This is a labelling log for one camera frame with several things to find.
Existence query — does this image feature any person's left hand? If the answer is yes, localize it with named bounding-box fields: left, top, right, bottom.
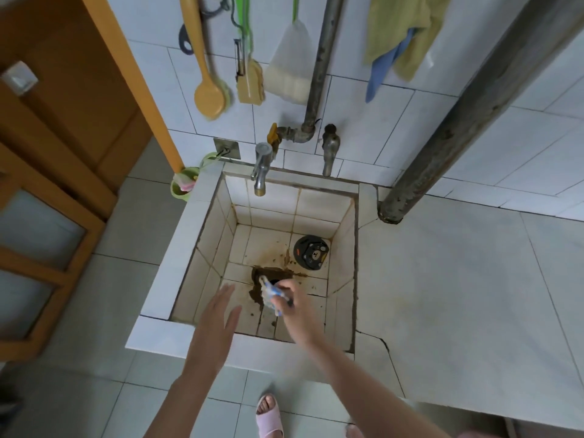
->
left=191, top=283, right=243, bottom=375

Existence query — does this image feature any person's right hand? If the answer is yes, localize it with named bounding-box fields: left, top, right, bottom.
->
left=273, top=279, right=326, bottom=347

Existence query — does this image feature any blue white wavy cloth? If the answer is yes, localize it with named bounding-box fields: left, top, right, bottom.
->
left=259, top=276, right=294, bottom=318

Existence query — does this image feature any person's right forearm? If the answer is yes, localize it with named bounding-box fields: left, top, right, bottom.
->
left=296, top=334, right=451, bottom=438

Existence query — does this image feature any person's left forearm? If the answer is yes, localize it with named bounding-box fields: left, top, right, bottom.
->
left=144, top=363, right=230, bottom=438

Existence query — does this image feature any person's left pink slipper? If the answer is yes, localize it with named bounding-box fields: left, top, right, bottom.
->
left=255, top=393, right=285, bottom=438

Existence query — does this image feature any black round drain stopper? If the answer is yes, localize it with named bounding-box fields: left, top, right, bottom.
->
left=293, top=235, right=332, bottom=271

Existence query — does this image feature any white tiled sink basin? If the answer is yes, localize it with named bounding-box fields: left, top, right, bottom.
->
left=125, top=159, right=380, bottom=384

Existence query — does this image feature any green plastic cup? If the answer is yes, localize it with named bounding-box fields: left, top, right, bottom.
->
left=170, top=151, right=225, bottom=204

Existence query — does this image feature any chrome faucet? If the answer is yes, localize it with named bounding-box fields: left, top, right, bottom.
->
left=250, top=142, right=274, bottom=198

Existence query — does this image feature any grey metal tap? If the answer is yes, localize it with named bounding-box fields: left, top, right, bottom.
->
left=321, top=131, right=342, bottom=178

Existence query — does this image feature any yellow hanging brush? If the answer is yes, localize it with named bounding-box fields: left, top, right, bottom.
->
left=178, top=0, right=232, bottom=122

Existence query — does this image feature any white hanging item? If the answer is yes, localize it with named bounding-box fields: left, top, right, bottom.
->
left=264, top=0, right=316, bottom=106

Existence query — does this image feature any grey water supply pipe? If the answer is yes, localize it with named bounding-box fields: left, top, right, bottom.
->
left=276, top=0, right=347, bottom=145

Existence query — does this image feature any blue hanging cloth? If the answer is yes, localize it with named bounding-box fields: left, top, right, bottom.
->
left=364, top=27, right=417, bottom=105

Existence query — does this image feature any black thin hanging tool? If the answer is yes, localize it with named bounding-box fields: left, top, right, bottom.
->
left=233, top=38, right=246, bottom=83

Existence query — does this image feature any rusty grey metal pipe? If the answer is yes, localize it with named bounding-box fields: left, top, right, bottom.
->
left=377, top=0, right=584, bottom=226

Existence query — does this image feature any brown wooden door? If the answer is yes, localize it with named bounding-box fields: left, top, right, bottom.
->
left=0, top=0, right=186, bottom=364

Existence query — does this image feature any olive green hanging towel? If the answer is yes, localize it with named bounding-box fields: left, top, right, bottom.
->
left=363, top=0, right=453, bottom=83

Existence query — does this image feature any white door hook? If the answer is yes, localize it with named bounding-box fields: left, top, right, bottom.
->
left=1, top=61, right=40, bottom=97

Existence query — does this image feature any grey wall hook plate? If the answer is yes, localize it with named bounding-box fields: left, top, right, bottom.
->
left=213, top=137, right=242, bottom=161

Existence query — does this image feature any green handled sponge brush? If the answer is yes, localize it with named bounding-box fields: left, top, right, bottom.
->
left=232, top=0, right=267, bottom=107

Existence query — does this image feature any dark grey ring-handled tool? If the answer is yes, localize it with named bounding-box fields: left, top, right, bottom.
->
left=178, top=0, right=232, bottom=57

